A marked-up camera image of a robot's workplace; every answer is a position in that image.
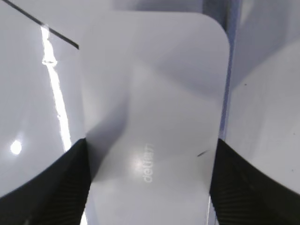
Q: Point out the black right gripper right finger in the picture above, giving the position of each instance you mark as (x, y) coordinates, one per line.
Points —
(243, 195)

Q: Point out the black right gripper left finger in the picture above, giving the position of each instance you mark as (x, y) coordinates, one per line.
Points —
(57, 196)

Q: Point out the white rectangular board eraser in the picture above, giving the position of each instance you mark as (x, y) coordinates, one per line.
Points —
(152, 89)

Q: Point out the white board with aluminium frame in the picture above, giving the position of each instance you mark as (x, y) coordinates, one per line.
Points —
(41, 100)

